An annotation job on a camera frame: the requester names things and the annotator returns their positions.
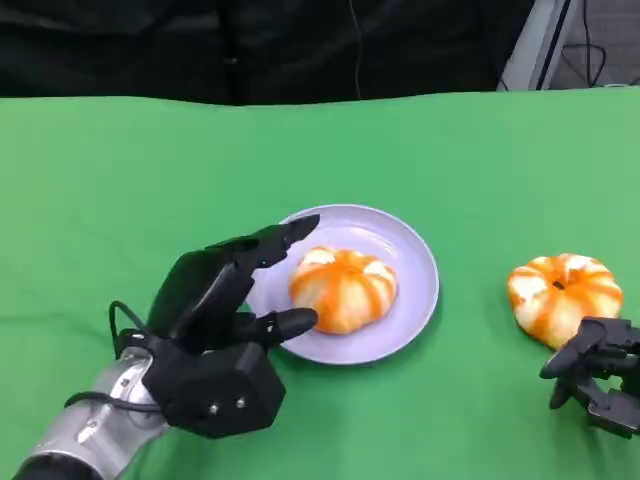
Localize thin black hanging cable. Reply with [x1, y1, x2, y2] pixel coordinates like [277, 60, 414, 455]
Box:
[348, 0, 365, 101]

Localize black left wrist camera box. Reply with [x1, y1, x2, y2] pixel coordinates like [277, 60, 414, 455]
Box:
[141, 339, 288, 441]

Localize orange and white bread roll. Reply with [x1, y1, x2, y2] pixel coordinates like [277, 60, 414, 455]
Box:
[288, 245, 400, 337]
[506, 253, 625, 352]

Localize black floor cables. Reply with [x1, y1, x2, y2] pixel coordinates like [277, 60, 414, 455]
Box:
[559, 0, 629, 90]

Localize grey metal frame post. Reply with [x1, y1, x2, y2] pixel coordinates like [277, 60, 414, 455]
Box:
[495, 0, 584, 92]

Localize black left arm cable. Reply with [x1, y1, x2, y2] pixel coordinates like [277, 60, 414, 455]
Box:
[63, 299, 164, 416]

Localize lilac plate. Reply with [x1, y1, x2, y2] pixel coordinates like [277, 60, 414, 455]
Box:
[244, 202, 442, 367]

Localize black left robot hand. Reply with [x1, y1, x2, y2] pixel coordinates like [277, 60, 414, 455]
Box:
[147, 214, 321, 354]

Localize green table cloth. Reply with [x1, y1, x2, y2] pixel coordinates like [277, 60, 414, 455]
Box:
[0, 92, 640, 480]

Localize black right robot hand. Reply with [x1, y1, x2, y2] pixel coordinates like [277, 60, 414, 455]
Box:
[538, 316, 640, 441]

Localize black backdrop cloth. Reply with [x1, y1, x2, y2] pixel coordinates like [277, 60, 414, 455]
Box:
[0, 0, 536, 106]

